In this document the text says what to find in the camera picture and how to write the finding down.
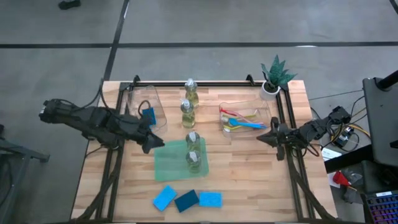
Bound green plant in white pot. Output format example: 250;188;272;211
259;54;299;102

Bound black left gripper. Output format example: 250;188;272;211
116;114;165;155

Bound person's shoe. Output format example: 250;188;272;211
58;0;82;11

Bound black stand pole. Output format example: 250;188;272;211
374;68;398;91

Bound black electronics box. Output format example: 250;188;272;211
335;126;358;147

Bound blue scrub sponge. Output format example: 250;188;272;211
198;191;224;208
152;185;178;212
174;189;200;213
142;107;157;126

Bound green dish brush white bristles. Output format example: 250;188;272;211
221;113;258;133

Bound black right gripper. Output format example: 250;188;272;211
256;123;301;147

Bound black flat monitor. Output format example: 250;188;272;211
361;77;398;168

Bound green translucent plastic bin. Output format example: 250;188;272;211
153;138;210;182

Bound yellow-green soap pump bottle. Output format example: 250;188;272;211
183;78;200;109
185;131;201;154
185;150;203;174
180;98;197;129

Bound blue dish brush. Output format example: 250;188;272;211
228;117;268;130

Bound laptop with lit keyboard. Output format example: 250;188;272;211
361;190;398;224

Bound white paper sheet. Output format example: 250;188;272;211
320;146;343;162

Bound red cone-shaped object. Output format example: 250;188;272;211
331;170;351;187

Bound clear plastic bin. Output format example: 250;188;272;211
125;85;169;135
218;99;272;139

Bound red and pink dish brush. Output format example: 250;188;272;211
219;106;259;123

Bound black metal table frame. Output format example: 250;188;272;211
70;74;338;224

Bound grey metal stand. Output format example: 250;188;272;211
0;124;51;224

